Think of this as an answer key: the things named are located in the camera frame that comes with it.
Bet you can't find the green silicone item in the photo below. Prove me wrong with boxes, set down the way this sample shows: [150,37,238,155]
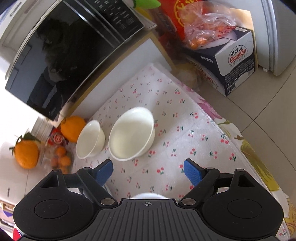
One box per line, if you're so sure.
[132,0,161,9]

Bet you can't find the white refrigerator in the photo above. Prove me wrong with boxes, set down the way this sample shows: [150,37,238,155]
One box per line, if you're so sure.
[253,1,295,76]

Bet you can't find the glass jar of small oranges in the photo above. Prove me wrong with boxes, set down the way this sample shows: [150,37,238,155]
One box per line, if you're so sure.
[38,143,73,174]

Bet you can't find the navy white water carton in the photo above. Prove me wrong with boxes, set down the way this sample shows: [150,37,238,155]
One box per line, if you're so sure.
[182,27,257,96]

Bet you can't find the black microwave oven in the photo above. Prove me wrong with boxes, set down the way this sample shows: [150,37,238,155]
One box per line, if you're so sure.
[1,0,144,120]

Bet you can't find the white plate with swirls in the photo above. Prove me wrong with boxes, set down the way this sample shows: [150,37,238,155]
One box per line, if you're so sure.
[132,192,166,199]

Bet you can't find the cherry print tablecloth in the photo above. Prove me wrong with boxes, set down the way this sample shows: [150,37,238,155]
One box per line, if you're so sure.
[84,64,295,240]

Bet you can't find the plastic bag of fruit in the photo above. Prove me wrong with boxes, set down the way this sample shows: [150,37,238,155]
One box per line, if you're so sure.
[180,1,237,50]

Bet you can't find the large white bowl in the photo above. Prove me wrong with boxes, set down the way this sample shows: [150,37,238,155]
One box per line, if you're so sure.
[108,107,155,162]

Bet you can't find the large orange by microwave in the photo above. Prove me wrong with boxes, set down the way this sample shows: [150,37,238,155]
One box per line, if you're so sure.
[60,116,86,143]

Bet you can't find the red instant noodle cup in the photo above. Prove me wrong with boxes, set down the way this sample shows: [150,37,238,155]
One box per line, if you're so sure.
[46,128,68,147]

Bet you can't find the red gift box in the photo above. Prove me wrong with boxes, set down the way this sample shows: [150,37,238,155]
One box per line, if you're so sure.
[159,0,199,41]

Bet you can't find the medium white bowl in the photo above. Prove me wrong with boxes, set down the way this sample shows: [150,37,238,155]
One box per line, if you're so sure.
[76,120,105,160]

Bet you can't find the large orange with leaves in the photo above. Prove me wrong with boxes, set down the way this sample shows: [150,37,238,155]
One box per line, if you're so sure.
[9,132,40,170]

